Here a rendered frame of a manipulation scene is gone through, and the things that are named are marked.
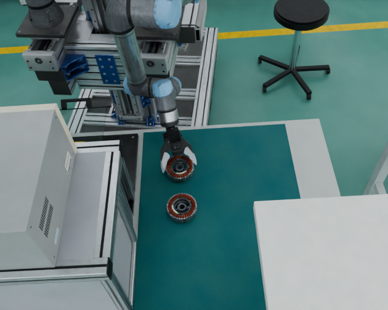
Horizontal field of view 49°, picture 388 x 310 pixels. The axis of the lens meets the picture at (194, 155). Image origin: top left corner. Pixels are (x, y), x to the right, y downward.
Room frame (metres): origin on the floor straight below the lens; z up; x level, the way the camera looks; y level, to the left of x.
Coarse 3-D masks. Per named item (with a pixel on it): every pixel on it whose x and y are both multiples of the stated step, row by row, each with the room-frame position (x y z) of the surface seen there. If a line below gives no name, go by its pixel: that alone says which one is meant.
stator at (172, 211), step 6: (174, 198) 0.84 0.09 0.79; (180, 198) 0.84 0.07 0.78; (186, 198) 0.84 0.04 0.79; (192, 198) 0.83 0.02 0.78; (168, 204) 0.82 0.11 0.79; (174, 204) 0.82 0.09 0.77; (180, 204) 0.82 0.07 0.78; (192, 204) 0.81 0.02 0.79; (168, 210) 0.79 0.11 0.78; (174, 210) 0.79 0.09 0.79; (180, 210) 0.79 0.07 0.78; (186, 210) 0.80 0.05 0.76; (192, 210) 0.78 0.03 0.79; (174, 216) 0.77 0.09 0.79; (180, 216) 0.76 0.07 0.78; (186, 216) 0.76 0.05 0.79; (192, 216) 0.76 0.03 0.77; (180, 222) 0.75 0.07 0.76
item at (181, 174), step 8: (168, 160) 1.01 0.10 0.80; (176, 160) 1.01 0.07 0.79; (184, 160) 1.01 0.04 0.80; (168, 168) 0.97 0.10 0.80; (176, 168) 0.98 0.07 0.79; (184, 168) 0.98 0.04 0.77; (192, 168) 0.97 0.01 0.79; (168, 176) 0.95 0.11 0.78; (176, 176) 0.93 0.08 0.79; (184, 176) 0.93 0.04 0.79
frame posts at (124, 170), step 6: (126, 168) 0.89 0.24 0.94; (126, 174) 0.86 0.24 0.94; (126, 180) 0.86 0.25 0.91; (120, 186) 0.77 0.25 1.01; (126, 186) 0.87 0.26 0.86; (120, 192) 0.76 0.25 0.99; (126, 192) 0.86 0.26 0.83; (132, 192) 0.87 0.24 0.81; (126, 198) 0.78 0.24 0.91; (132, 198) 0.86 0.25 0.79; (126, 204) 0.76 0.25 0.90; (132, 216) 0.78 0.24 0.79; (132, 222) 0.76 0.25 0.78
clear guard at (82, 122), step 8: (64, 112) 1.07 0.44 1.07; (72, 112) 1.06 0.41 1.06; (80, 112) 1.06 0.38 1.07; (88, 112) 1.06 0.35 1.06; (96, 112) 1.05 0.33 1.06; (104, 112) 1.05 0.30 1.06; (64, 120) 1.03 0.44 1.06; (72, 120) 1.03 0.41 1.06; (80, 120) 1.02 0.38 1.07; (88, 120) 1.02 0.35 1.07; (96, 120) 1.01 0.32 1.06; (104, 120) 1.01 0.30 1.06; (72, 128) 0.99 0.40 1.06; (80, 128) 0.98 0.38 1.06; (88, 128) 0.98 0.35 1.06; (96, 128) 0.98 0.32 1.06; (72, 136) 0.95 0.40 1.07; (80, 136) 0.95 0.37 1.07; (88, 136) 0.94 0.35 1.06; (96, 136) 0.94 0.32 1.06
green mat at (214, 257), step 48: (144, 144) 1.15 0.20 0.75; (192, 144) 1.12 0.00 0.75; (240, 144) 1.09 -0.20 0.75; (288, 144) 1.07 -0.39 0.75; (144, 192) 0.90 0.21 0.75; (192, 192) 0.88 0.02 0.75; (240, 192) 0.86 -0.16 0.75; (288, 192) 0.84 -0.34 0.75; (144, 240) 0.70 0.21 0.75; (192, 240) 0.68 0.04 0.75; (240, 240) 0.66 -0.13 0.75; (144, 288) 0.52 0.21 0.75; (192, 288) 0.51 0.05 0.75; (240, 288) 0.49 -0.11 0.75
